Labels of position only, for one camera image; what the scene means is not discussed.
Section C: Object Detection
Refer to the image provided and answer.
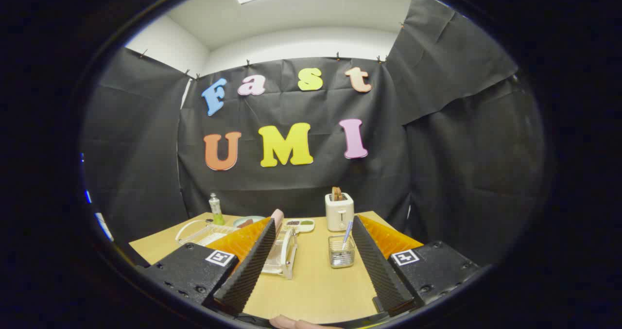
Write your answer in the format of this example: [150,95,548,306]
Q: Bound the black backdrop cloth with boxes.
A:
[80,0,547,271]

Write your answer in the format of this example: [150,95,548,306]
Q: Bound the clear bottle with green liquid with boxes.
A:
[209,193,225,226]

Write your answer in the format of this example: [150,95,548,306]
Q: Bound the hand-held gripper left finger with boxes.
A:
[141,217,277,316]

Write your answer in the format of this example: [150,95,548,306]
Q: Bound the white toaster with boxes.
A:
[325,193,355,232]

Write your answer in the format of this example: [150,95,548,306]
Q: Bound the white divided snack tray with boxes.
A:
[283,218,315,233]

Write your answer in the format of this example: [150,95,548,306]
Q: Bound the metal wire basket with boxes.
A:
[328,235,356,269]

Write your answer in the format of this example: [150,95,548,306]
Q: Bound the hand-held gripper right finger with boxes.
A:
[351,215,481,317]

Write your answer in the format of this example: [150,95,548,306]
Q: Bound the white wire dish rack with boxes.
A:
[175,219,298,280]

